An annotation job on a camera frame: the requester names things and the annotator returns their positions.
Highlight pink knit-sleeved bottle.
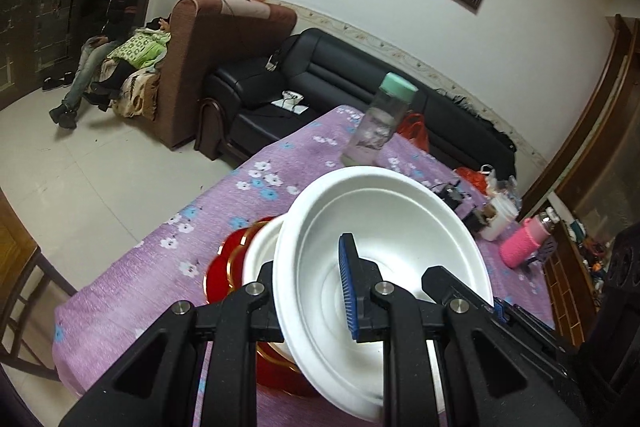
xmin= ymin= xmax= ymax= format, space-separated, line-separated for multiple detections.
xmin=500 ymin=213 xmax=555 ymax=269

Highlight black boxy device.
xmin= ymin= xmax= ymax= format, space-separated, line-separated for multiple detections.
xmin=462 ymin=206 xmax=495 ymax=234

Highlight wooden cabinet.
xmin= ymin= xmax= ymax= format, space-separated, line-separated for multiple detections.
xmin=520 ymin=14 xmax=640 ymax=348

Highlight white paper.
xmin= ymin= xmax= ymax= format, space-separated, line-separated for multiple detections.
xmin=271 ymin=90 xmax=309 ymax=114

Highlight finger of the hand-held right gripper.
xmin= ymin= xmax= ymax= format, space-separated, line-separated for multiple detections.
xmin=495 ymin=303 xmax=582 ymax=359

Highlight white plastic jar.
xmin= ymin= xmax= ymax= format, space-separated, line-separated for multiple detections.
xmin=481 ymin=196 xmax=521 ymax=241

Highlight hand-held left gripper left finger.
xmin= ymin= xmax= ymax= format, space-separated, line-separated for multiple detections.
xmin=60 ymin=259 xmax=287 ymax=427

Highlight black leather sofa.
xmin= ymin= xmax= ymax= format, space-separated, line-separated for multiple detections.
xmin=202 ymin=27 xmax=517 ymax=180

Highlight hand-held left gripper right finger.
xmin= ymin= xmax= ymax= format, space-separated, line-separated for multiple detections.
xmin=337 ymin=233 xmax=583 ymax=427

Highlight brown armchair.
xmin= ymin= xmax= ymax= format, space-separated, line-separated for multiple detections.
xmin=152 ymin=0 xmax=298 ymax=160

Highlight black round power adapter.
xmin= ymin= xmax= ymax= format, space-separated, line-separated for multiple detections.
xmin=434 ymin=181 xmax=470 ymax=209

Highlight purple floral tablecloth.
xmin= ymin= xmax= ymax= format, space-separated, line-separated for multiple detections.
xmin=51 ymin=104 xmax=557 ymax=427

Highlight red plastic bag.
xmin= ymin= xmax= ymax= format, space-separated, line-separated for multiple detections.
xmin=454 ymin=166 xmax=490 ymax=194
xmin=397 ymin=113 xmax=431 ymax=154

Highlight green patterned blanket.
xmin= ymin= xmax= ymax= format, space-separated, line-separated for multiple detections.
xmin=106 ymin=29 xmax=172 ymax=70

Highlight wooden chair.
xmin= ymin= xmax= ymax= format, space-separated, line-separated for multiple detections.
xmin=0 ymin=189 xmax=78 ymax=383

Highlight pair of black shoes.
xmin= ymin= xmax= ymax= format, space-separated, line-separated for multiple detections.
xmin=41 ymin=73 xmax=75 ymax=92

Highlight clear bottle green lid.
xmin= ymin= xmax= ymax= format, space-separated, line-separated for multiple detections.
xmin=341 ymin=72 xmax=418 ymax=168

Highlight clear plastic bag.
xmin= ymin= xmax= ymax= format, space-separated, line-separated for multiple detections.
xmin=487 ymin=176 xmax=522 ymax=208

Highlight brown patterned blanket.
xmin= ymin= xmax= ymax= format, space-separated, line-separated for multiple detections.
xmin=111 ymin=66 xmax=163 ymax=120

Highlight red glass plate white label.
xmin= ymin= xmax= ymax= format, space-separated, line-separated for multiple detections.
xmin=225 ymin=227 xmax=301 ymax=365

